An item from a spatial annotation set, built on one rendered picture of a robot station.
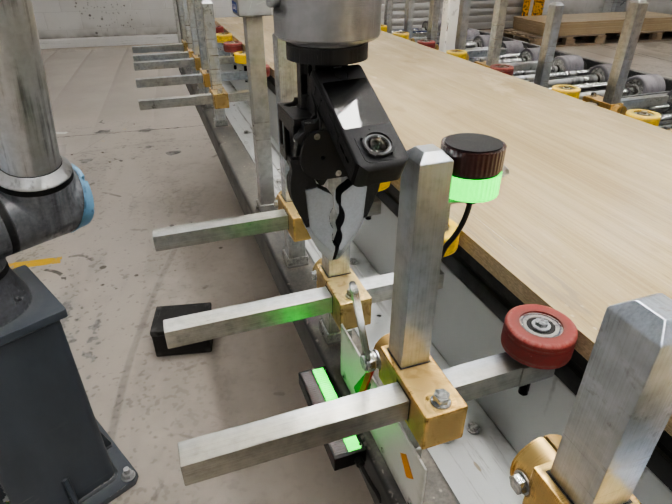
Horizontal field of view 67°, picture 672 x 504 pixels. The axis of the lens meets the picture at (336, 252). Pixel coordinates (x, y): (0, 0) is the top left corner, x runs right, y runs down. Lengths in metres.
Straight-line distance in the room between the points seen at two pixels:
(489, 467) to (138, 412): 1.24
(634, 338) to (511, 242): 0.51
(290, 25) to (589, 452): 0.37
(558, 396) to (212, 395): 1.27
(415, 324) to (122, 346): 1.62
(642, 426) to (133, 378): 1.74
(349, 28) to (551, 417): 0.56
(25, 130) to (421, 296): 0.84
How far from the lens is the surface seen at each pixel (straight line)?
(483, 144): 0.50
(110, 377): 1.97
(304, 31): 0.43
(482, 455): 0.86
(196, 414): 1.76
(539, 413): 0.79
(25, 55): 1.09
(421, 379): 0.59
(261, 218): 0.96
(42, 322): 1.25
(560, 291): 0.71
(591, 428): 0.36
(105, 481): 1.64
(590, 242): 0.85
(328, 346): 0.87
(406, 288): 0.53
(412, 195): 0.48
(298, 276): 1.04
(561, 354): 0.62
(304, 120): 0.47
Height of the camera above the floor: 1.28
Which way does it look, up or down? 31 degrees down
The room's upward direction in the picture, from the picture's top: straight up
